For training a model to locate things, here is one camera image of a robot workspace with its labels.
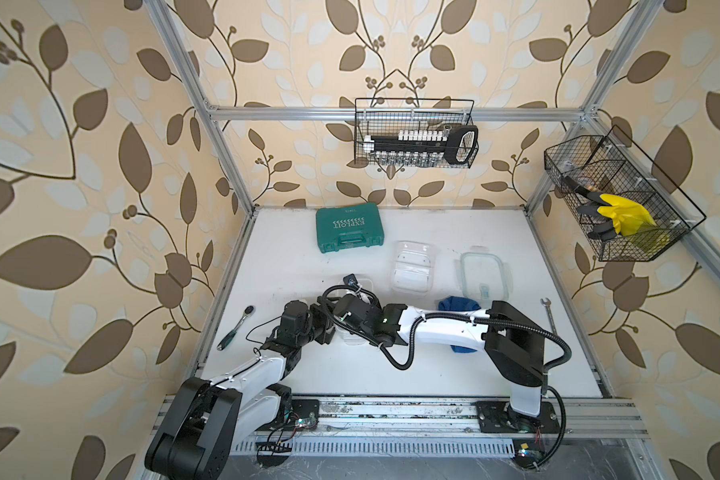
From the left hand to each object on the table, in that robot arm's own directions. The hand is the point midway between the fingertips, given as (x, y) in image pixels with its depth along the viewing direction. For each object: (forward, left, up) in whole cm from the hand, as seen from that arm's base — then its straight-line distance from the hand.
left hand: (339, 305), depth 86 cm
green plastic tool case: (+32, +2, -3) cm, 32 cm away
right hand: (0, -4, -1) cm, 4 cm away
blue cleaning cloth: (+4, -36, -5) cm, 36 cm away
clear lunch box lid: (+18, -49, -9) cm, 52 cm away
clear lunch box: (+18, -24, -7) cm, 31 cm away
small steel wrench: (+5, -65, -6) cm, 66 cm away
